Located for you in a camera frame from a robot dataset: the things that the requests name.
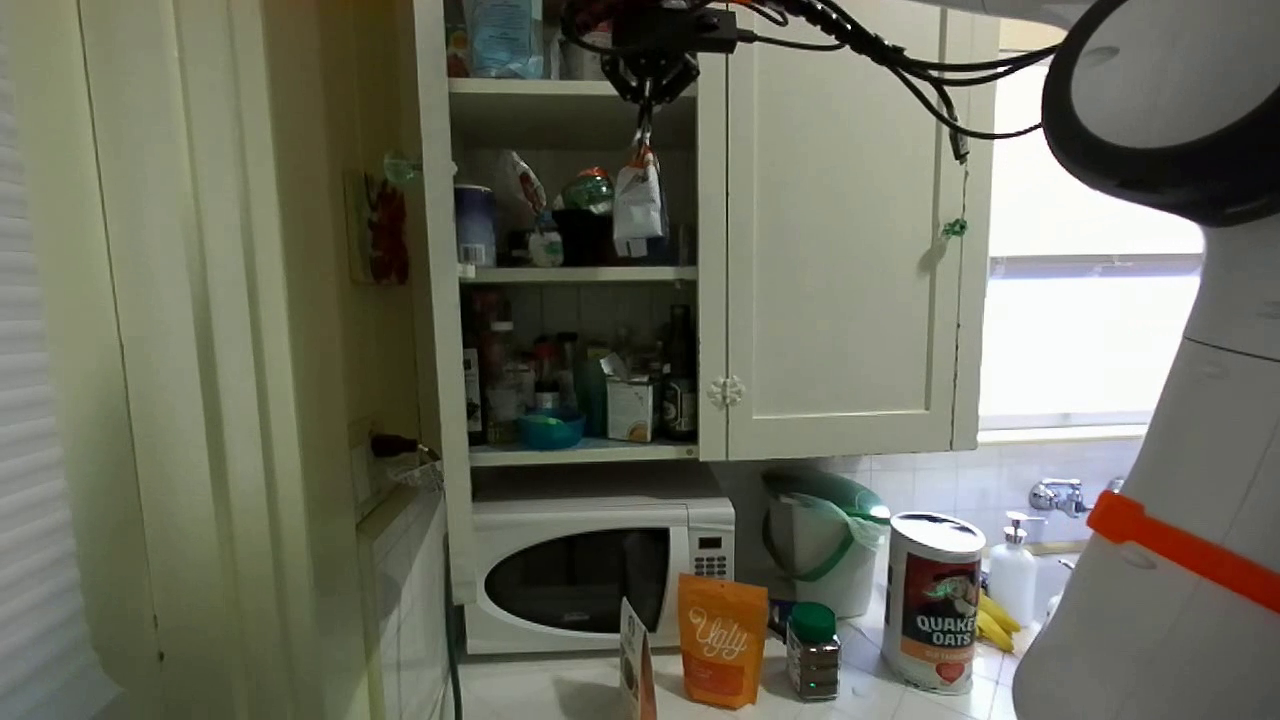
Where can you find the white tub green lid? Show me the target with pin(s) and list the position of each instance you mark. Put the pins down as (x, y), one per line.
(821, 535)

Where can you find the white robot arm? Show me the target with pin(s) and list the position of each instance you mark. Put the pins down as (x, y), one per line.
(1174, 605)

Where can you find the white packet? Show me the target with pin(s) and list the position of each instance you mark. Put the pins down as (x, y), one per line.
(639, 206)

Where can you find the white soap bottle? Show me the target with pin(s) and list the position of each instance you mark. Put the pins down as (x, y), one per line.
(1014, 569)

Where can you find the white microwave oven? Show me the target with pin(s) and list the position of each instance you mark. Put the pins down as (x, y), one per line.
(552, 569)

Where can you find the cream cabinet door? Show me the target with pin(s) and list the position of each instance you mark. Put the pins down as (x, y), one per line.
(849, 263)

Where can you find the white carton in cabinet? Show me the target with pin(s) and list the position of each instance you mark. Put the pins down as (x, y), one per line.
(630, 409)

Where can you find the green lid spice jar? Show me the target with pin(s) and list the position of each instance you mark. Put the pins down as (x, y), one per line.
(812, 651)

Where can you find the teal bowl in cabinet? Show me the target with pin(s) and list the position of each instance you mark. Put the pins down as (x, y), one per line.
(545, 431)

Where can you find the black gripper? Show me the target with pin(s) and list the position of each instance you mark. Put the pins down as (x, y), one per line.
(652, 53)

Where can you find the orange stand-up pouch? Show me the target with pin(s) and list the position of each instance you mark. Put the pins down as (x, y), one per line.
(720, 643)

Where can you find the Quaker oats canister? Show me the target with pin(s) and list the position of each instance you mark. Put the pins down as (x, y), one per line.
(935, 588)

